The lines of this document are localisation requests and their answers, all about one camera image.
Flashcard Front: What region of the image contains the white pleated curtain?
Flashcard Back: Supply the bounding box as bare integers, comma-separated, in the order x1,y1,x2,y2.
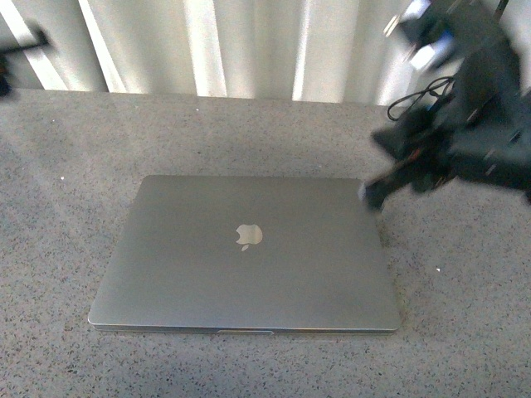
0,0,531,107

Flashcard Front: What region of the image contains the grey laptop computer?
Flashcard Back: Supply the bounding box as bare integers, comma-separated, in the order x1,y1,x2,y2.
88,175,401,334

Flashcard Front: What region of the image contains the black looped cable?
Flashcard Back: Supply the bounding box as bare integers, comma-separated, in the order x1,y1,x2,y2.
387,76,455,122

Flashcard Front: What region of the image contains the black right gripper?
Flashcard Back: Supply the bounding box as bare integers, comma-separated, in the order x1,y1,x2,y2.
358,1,530,211

